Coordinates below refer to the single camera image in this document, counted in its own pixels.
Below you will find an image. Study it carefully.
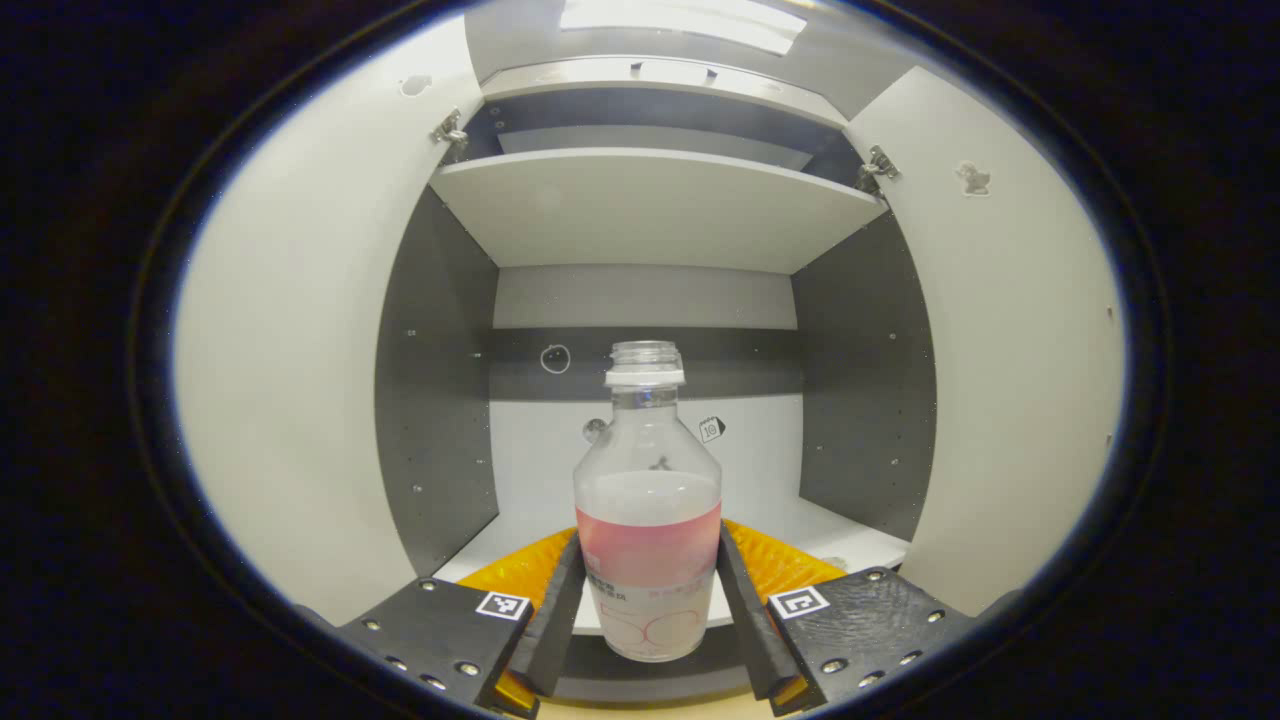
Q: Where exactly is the grey cabinet door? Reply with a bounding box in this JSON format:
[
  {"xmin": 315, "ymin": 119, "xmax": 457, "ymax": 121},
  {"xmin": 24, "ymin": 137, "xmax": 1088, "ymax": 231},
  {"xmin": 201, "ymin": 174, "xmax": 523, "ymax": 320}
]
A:
[
  {"xmin": 845, "ymin": 65, "xmax": 1129, "ymax": 618},
  {"xmin": 172, "ymin": 15, "xmax": 486, "ymax": 626}
]

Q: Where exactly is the large ceiling light panel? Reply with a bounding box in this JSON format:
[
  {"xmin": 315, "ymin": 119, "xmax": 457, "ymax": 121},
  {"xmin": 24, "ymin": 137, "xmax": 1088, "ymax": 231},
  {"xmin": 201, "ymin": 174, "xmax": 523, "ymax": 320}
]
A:
[{"xmin": 558, "ymin": 0, "xmax": 807, "ymax": 57}]

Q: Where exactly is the grey cabinet shelf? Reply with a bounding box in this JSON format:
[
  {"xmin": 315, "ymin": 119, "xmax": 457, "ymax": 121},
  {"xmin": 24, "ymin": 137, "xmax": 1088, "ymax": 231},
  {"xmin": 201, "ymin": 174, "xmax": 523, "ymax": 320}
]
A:
[{"xmin": 430, "ymin": 148, "xmax": 889, "ymax": 276}]

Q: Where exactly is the clear bottle with pink label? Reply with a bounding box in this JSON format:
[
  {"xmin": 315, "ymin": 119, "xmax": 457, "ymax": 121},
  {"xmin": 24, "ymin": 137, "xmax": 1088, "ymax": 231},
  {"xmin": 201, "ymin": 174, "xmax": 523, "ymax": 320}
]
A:
[{"xmin": 573, "ymin": 340, "xmax": 724, "ymax": 664}]

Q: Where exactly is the grey cabinet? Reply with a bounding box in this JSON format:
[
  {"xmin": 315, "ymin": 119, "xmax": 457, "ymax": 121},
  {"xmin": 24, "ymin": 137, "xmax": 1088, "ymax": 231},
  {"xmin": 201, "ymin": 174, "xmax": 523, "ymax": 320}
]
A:
[{"xmin": 375, "ymin": 55, "xmax": 941, "ymax": 706}]

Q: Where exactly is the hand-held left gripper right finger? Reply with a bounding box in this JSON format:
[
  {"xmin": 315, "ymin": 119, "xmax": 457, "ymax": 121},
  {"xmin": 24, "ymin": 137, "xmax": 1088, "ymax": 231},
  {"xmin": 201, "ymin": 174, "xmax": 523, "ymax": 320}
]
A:
[{"xmin": 716, "ymin": 518, "xmax": 978, "ymax": 717}]

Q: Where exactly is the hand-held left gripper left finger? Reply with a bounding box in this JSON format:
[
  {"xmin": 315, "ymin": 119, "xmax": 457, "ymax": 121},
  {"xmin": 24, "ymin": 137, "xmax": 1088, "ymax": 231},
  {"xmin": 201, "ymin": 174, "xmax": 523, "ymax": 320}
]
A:
[{"xmin": 338, "ymin": 527, "xmax": 588, "ymax": 719}]

